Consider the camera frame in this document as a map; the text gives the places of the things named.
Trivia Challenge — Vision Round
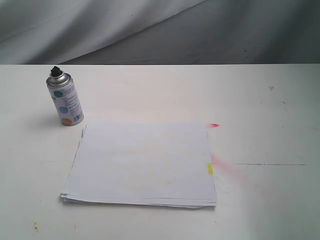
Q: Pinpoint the white paper stack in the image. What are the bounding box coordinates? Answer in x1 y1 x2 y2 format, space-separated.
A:
60 122 218 209

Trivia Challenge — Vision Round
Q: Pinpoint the grey backdrop cloth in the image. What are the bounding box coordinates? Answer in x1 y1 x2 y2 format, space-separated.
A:
0 0 320 65

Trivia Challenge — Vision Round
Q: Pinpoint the white spray paint can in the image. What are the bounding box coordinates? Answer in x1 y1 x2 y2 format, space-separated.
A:
46 66 84 126

